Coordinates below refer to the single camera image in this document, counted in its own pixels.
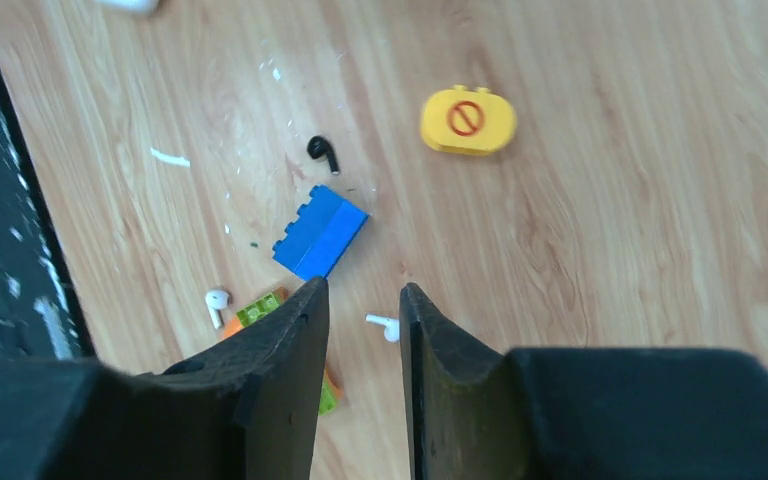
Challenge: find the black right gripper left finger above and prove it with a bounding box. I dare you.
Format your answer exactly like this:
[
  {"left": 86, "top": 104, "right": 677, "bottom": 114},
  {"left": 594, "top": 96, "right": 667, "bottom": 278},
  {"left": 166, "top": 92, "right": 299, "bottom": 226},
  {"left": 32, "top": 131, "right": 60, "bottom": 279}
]
[{"left": 0, "top": 277, "right": 329, "bottom": 479}]

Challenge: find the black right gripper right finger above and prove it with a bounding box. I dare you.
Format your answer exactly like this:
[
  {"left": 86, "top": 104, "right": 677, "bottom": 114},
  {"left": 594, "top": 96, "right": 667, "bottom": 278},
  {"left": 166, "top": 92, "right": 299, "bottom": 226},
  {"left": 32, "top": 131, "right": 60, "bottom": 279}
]
[{"left": 400, "top": 283, "right": 768, "bottom": 479}]

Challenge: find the black earbud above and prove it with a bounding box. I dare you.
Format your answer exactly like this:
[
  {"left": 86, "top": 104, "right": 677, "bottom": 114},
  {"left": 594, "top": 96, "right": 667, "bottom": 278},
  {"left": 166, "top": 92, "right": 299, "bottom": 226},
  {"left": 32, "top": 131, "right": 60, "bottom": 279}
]
[{"left": 306, "top": 135, "right": 341, "bottom": 176}]

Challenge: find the white earbud charging case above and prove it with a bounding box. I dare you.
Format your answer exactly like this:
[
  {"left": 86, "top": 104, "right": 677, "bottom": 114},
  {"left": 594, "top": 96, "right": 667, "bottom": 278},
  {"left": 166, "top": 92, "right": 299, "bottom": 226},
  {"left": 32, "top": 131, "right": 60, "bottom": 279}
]
[{"left": 98, "top": 0, "right": 160, "bottom": 15}]

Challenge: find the green toy building plate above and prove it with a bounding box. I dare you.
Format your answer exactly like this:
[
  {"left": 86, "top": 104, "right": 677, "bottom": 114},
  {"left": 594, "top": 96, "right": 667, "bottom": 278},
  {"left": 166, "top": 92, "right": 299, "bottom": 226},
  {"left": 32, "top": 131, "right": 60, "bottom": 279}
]
[{"left": 222, "top": 287, "right": 342, "bottom": 415}]

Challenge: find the white earbud far right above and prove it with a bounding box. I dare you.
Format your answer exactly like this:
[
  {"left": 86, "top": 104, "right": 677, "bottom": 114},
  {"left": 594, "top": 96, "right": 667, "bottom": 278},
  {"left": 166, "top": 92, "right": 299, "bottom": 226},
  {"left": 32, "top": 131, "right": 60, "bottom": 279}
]
[{"left": 365, "top": 313, "right": 400, "bottom": 343}]

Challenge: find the blue toy building block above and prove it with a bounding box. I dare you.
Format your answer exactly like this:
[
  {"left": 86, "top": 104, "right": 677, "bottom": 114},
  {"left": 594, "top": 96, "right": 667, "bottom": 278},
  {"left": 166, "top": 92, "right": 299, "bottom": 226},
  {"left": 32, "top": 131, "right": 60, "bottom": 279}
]
[{"left": 272, "top": 185, "right": 369, "bottom": 281}]

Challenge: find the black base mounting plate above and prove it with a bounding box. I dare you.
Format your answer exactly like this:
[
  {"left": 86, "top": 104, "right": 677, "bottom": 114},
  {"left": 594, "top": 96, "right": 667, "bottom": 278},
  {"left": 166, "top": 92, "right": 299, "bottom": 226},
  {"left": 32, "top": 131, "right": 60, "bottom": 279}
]
[{"left": 0, "top": 68, "right": 96, "bottom": 359}]

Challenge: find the white paper scrap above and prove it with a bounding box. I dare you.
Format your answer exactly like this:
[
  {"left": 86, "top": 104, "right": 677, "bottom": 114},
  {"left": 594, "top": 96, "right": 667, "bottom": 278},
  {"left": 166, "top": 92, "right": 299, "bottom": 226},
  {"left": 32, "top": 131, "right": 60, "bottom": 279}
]
[{"left": 150, "top": 148, "right": 191, "bottom": 168}]

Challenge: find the yellow toy sign block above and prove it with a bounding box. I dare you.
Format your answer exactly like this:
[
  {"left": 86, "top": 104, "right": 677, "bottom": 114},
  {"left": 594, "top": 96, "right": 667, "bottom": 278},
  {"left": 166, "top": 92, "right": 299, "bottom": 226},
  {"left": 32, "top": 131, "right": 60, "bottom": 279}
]
[{"left": 419, "top": 85, "right": 517, "bottom": 156}]

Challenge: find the orange toy ring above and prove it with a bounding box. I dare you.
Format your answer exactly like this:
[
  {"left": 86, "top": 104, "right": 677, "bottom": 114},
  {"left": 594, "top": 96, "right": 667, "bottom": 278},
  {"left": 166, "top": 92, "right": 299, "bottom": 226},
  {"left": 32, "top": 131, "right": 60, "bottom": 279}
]
[{"left": 219, "top": 286, "right": 346, "bottom": 402}]

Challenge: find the white earbud near ring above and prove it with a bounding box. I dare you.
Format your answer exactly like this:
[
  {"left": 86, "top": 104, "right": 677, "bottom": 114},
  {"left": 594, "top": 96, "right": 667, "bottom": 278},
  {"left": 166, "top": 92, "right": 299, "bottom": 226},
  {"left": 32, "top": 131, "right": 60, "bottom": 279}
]
[{"left": 204, "top": 289, "right": 231, "bottom": 330}]

